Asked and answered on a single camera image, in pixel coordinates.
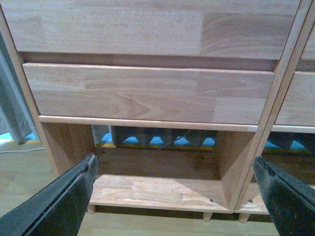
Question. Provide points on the left cabinet upper drawer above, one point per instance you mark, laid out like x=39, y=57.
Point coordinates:
x=243, y=29

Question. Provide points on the grey curtain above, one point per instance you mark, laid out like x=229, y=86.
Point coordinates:
x=15, y=115

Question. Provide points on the left cabinet lower drawer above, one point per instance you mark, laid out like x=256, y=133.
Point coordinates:
x=142, y=93

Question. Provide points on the right wooden shelf cabinet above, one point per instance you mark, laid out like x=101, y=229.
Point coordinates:
x=290, y=111

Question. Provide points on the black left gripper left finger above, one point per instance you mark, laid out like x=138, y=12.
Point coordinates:
x=59, y=208

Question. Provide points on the cabinet drawer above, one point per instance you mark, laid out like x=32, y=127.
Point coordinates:
x=243, y=29
x=142, y=93

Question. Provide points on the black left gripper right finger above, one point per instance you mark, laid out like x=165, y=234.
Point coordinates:
x=289, y=201

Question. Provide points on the left wooden shelf cabinet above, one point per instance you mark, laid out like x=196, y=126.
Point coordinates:
x=171, y=165

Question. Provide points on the wooden shelf cabinet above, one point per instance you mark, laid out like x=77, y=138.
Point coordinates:
x=171, y=165
x=290, y=111

